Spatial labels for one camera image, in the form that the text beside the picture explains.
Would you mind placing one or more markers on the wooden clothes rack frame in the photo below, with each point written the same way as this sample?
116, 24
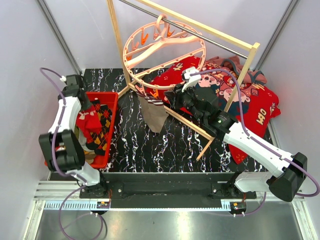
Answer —
172, 15

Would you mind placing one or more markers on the metal rack rod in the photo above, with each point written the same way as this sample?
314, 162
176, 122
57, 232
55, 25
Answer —
181, 27

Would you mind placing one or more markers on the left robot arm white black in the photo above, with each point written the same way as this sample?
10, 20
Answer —
60, 147

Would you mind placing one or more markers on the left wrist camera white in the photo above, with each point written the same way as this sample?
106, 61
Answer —
63, 79

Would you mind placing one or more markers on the red plastic bin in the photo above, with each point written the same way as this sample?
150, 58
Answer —
111, 100

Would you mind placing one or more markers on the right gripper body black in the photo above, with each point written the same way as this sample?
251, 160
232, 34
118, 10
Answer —
186, 99

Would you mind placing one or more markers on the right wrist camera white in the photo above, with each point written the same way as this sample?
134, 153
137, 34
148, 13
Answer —
191, 77

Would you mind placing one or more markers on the pink grey garment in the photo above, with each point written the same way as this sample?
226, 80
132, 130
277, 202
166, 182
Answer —
234, 65

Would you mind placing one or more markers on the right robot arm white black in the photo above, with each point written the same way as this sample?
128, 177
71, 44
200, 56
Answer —
287, 171

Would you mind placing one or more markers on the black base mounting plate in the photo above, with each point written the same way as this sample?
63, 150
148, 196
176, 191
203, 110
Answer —
220, 185

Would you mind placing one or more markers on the beige sock maroon striped cuff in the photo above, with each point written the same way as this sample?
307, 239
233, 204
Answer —
144, 103

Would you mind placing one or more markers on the red cat pattern sock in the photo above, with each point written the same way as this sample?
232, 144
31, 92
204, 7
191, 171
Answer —
88, 122

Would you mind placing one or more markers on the pink round clip hanger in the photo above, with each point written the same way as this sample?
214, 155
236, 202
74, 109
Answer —
162, 52

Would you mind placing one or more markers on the red cartoon patterned blanket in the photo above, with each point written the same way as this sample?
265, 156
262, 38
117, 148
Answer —
256, 104

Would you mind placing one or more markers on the orange clip holding sock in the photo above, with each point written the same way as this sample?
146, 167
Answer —
155, 93

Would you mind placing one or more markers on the pink clip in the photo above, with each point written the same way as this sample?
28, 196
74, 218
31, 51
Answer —
140, 91

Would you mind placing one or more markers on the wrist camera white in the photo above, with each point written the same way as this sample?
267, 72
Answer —
191, 77
63, 79

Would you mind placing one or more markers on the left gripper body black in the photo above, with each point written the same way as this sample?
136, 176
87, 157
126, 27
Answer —
84, 104

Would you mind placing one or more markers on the black argyle sock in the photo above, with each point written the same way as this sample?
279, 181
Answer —
100, 140

